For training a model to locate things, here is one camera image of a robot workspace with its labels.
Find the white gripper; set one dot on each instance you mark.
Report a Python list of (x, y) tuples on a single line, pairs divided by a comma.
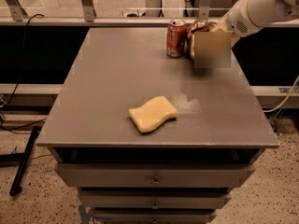
[(235, 22)]

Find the brown sea salt chip bag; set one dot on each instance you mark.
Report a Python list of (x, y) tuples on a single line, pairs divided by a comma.
[(206, 26)]

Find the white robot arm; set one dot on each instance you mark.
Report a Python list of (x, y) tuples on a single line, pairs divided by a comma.
[(265, 12)]

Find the orange soda can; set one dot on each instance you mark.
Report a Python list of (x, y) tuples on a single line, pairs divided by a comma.
[(175, 39)]

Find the yellow wavy sponge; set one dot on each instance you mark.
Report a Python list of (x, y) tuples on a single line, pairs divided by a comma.
[(152, 114)]

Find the grey drawer cabinet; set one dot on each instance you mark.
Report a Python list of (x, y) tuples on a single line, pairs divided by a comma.
[(147, 139)]

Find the top grey drawer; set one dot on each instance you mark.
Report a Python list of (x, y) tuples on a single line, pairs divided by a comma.
[(154, 175)]

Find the grey drawer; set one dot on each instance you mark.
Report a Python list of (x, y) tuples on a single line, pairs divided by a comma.
[(154, 175), (153, 216), (154, 199)]

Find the middle grey drawer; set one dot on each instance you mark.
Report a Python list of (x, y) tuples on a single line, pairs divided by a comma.
[(154, 199)]

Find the bottom grey drawer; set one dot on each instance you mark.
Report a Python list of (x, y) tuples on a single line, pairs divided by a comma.
[(153, 216)]

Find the black metal floor stand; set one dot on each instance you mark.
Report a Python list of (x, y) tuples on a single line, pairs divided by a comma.
[(19, 159)]

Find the metal railing frame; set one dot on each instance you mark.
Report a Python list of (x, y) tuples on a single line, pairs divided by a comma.
[(98, 11)]

